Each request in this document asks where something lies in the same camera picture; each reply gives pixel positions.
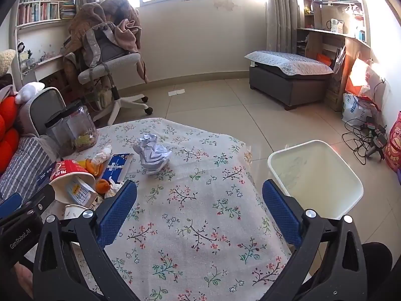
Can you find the pink cloth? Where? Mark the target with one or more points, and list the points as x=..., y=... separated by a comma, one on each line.
x=125, y=34

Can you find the white paper sheet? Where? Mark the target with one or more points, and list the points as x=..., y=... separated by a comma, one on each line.
x=177, y=92

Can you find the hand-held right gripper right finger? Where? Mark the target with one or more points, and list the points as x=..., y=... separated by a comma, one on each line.
x=282, y=213

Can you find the grey office chair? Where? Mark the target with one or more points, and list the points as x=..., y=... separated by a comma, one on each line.
x=106, y=67

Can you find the quilted grey cover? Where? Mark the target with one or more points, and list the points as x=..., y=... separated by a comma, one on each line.
x=282, y=59

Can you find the brown blanket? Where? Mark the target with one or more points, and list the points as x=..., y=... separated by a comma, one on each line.
x=91, y=12

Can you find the white mug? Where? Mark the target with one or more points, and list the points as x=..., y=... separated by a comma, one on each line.
x=332, y=25

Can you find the cream fuzzy pillow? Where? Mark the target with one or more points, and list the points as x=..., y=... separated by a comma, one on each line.
x=6, y=62

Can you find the floral tablecloth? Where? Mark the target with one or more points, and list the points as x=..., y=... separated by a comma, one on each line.
x=194, y=194

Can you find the white and blue plastic bag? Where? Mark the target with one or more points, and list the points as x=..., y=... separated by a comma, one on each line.
x=354, y=109

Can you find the white plush toy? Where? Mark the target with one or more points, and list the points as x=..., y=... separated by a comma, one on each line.
x=29, y=91

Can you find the dark grey ottoman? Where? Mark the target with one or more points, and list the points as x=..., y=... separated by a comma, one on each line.
x=282, y=87

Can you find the row of books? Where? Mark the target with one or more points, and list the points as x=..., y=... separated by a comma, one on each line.
x=34, y=11

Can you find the orange and white bag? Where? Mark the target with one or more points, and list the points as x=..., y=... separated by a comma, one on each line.
x=357, y=81

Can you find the white paper ball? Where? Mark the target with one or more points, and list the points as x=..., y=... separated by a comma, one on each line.
x=152, y=156

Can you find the large red snack bag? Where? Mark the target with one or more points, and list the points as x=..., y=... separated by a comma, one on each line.
x=394, y=144

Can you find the red plush toy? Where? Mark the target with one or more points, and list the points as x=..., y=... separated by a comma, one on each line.
x=7, y=113

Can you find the white bookshelf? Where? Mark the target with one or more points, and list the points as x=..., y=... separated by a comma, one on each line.
x=40, y=26

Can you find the wooden desk with shelves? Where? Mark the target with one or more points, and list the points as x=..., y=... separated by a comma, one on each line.
x=329, y=33

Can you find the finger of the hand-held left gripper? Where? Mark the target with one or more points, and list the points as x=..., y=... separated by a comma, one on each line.
x=9, y=205
x=37, y=200

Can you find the orange fruit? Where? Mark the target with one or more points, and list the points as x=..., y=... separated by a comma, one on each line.
x=101, y=185

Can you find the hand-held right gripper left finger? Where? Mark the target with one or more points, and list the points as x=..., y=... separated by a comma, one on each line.
x=116, y=213

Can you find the light blue snack packet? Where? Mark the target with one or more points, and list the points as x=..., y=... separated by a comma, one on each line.
x=117, y=166

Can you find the white plastic bag of peels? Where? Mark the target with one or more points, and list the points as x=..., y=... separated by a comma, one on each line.
x=100, y=158

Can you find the empty clear jar black lid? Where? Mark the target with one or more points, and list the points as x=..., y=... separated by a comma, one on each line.
x=59, y=138

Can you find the red snack packet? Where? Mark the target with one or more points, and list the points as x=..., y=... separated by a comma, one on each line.
x=67, y=169

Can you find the clear jar with snacks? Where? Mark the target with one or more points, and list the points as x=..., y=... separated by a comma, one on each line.
x=84, y=141

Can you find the grey padded chair back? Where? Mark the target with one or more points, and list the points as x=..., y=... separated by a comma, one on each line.
x=47, y=103

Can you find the white plastic bin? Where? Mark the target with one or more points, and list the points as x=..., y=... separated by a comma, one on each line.
x=313, y=175

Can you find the grey backpack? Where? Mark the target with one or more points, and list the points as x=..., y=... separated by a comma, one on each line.
x=103, y=44

